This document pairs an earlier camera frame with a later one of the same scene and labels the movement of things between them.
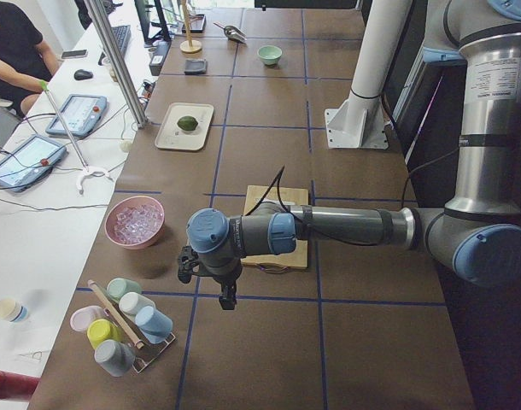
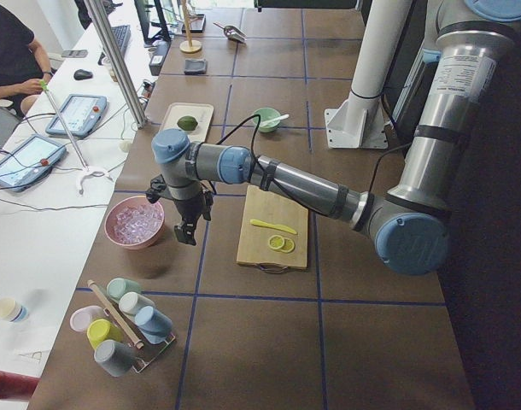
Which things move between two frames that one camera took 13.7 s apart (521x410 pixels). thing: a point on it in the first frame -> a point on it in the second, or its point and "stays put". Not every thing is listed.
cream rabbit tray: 171,136 stays put
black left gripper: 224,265 -> 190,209
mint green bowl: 270,55 -> 266,114
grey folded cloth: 196,67 stays put
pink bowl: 135,222 stays put
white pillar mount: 360,121 stays put
